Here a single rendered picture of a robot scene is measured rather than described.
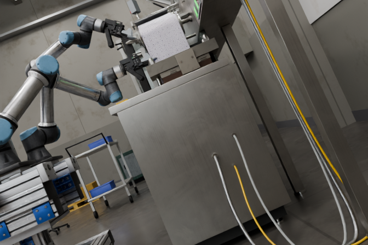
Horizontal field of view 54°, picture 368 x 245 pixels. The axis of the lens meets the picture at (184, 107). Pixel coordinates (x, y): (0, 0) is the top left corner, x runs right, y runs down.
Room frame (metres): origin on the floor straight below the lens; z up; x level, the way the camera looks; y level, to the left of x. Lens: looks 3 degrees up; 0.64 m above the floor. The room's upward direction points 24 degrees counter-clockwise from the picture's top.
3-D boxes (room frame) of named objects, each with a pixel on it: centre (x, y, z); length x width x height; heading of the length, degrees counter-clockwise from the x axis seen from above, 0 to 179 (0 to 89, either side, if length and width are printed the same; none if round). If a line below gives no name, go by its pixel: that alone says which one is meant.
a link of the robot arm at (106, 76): (2.07, 0.34, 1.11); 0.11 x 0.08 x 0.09; 91
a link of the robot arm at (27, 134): (2.29, 0.98, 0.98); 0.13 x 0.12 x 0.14; 154
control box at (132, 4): (2.69, 0.05, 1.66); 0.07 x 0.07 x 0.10; 65
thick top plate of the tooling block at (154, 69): (1.96, -0.10, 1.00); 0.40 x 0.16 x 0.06; 91
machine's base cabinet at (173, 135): (3.08, 0.04, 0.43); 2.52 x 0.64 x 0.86; 1
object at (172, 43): (2.08, -0.06, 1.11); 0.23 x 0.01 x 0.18; 91
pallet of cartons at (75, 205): (8.22, 3.07, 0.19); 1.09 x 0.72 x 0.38; 98
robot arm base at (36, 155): (2.28, 0.98, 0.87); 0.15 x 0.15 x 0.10
